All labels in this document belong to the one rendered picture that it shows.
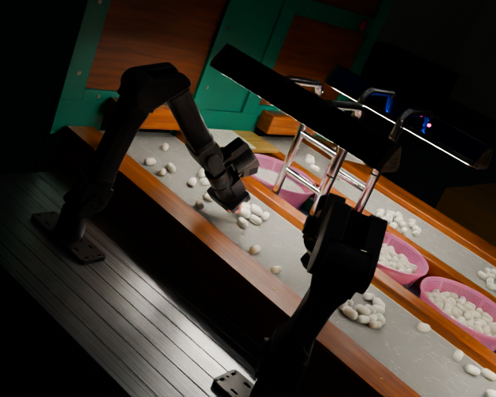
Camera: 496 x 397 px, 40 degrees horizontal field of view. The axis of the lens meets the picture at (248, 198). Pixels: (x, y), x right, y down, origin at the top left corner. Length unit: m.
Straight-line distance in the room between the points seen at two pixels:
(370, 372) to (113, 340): 0.50
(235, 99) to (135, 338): 1.21
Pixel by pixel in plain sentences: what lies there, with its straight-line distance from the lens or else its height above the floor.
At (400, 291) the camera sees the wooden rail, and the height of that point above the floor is 0.76.
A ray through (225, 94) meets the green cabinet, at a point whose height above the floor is 0.90.
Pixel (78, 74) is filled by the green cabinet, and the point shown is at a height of 0.92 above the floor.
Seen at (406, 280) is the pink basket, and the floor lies 0.74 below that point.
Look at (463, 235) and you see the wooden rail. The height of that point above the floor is 0.77.
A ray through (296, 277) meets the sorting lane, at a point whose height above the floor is 0.74.
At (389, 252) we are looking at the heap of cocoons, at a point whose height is 0.74.
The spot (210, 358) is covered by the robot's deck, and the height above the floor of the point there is 0.67.
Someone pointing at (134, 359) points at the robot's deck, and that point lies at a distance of 1.30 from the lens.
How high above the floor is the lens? 1.45
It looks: 21 degrees down
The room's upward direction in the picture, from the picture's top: 23 degrees clockwise
